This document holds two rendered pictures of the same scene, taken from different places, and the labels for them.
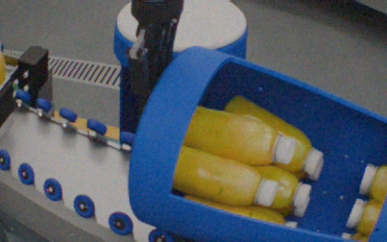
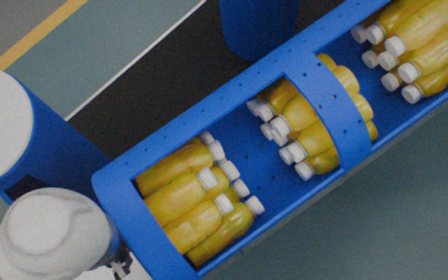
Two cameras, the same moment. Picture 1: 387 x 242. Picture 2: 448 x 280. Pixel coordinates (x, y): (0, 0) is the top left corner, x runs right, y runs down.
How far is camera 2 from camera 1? 0.70 m
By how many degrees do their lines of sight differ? 41
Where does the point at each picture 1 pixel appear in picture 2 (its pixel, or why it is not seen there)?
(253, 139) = (192, 198)
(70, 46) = not seen: outside the picture
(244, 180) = (212, 218)
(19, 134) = not seen: outside the picture
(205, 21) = not seen: outside the picture
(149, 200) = not seen: outside the picture
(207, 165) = (186, 235)
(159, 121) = (162, 265)
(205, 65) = (138, 210)
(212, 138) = (168, 219)
